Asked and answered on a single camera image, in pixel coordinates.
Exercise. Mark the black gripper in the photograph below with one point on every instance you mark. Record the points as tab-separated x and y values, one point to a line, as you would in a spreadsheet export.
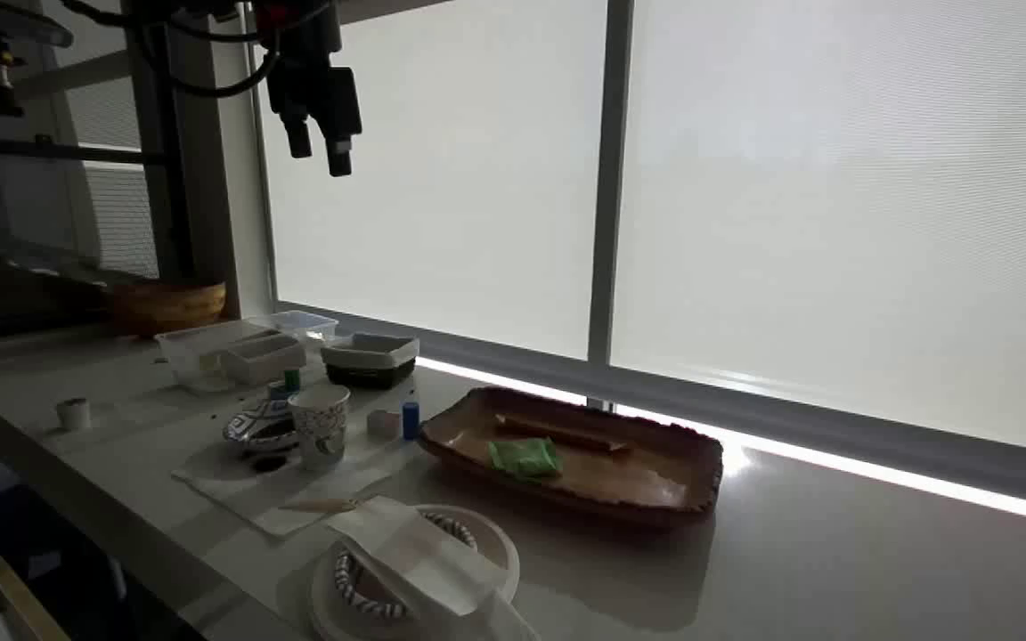
315	95

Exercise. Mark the white patterned paper cup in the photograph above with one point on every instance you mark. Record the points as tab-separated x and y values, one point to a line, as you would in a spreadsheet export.
321	427

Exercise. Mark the white roller blind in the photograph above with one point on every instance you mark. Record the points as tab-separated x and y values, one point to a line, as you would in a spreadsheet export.
847	216
478	180

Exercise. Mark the small clear plastic tub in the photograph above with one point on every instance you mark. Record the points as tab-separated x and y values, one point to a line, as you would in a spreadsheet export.
303	325

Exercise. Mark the grey rectangular food tray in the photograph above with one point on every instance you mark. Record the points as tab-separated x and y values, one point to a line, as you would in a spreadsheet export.
372	358

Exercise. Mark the white rectangular box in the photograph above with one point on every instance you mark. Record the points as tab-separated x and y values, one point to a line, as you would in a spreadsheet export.
267	358

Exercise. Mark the wooden bowl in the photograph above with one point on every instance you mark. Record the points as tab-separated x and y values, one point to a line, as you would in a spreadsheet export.
163	306

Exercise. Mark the small green peg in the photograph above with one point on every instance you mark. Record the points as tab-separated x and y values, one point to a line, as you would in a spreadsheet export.
290	378

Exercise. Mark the small blue bottle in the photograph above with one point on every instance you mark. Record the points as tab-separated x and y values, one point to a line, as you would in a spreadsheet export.
413	416

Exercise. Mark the grey window mullion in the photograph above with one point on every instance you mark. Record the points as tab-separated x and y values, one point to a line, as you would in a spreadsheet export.
609	180

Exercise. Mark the dark bean clump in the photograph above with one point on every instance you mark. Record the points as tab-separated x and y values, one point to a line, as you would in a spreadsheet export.
268	464

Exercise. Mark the white paper towel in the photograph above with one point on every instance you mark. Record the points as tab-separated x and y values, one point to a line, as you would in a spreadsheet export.
252	491

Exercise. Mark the brown wooden stick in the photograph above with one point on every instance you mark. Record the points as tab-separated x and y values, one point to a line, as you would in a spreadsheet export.
562	431

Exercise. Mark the green packet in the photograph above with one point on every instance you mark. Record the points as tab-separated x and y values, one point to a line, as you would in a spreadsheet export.
524	460

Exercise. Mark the folded white napkin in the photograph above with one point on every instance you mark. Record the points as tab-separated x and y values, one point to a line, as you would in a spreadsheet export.
417	552

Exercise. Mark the brown wooden tray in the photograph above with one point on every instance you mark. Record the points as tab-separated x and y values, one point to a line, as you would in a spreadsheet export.
632	473

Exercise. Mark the wooden plank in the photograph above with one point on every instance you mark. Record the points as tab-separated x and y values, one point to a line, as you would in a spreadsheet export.
18	600

